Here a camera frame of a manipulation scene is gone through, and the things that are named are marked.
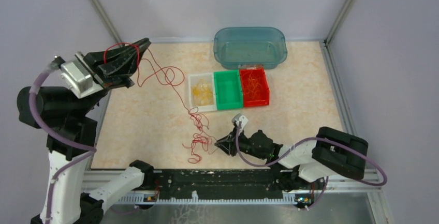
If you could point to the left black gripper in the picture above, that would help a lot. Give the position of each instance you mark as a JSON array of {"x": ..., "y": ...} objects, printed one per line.
[{"x": 125, "y": 66}]

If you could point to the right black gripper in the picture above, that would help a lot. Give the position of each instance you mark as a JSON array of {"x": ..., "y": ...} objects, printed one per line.
[{"x": 227, "y": 144}]

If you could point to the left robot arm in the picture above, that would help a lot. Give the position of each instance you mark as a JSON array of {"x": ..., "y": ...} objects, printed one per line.
[{"x": 58, "y": 102}]

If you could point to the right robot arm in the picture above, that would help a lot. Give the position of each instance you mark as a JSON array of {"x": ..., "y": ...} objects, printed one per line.
[{"x": 329, "y": 153}]

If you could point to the green plastic bin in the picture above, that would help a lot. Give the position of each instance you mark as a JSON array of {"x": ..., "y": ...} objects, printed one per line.
[{"x": 228, "y": 90}]

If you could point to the red plastic bin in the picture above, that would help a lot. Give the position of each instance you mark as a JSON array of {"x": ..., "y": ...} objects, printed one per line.
[{"x": 255, "y": 89}]

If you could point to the white plastic bin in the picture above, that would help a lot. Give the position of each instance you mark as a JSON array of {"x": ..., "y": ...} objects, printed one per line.
[{"x": 201, "y": 92}]

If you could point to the blue transparent plastic tub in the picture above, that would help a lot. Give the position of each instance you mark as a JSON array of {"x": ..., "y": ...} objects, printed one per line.
[{"x": 238, "y": 47}]

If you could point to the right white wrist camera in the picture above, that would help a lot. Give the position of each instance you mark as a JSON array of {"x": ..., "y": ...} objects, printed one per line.
[{"x": 240, "y": 121}]

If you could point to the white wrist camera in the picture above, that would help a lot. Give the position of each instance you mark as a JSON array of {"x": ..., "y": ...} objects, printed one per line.
[
  {"x": 78, "y": 79},
  {"x": 240, "y": 121}
]

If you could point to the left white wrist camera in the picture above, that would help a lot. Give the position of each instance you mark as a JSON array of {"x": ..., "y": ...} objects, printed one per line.
[{"x": 78, "y": 79}]

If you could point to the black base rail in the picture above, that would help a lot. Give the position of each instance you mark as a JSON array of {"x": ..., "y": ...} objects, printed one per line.
[{"x": 218, "y": 187}]

